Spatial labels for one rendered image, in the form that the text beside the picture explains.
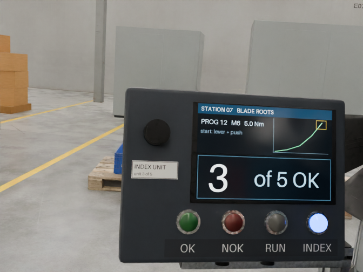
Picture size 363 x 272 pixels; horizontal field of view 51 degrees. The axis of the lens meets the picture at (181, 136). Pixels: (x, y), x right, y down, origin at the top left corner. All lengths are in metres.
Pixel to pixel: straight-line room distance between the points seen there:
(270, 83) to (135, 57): 3.13
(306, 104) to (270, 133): 0.06
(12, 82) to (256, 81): 5.01
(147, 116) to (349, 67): 6.34
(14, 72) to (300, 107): 8.30
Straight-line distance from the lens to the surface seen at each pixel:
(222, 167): 0.42
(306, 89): 6.56
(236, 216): 0.43
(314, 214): 0.47
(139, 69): 8.25
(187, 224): 0.41
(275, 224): 0.44
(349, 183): 1.11
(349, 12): 13.68
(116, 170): 3.85
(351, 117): 1.35
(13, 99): 8.65
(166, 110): 0.42
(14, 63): 8.66
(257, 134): 0.44
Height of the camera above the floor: 1.28
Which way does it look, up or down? 11 degrees down
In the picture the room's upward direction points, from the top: 4 degrees clockwise
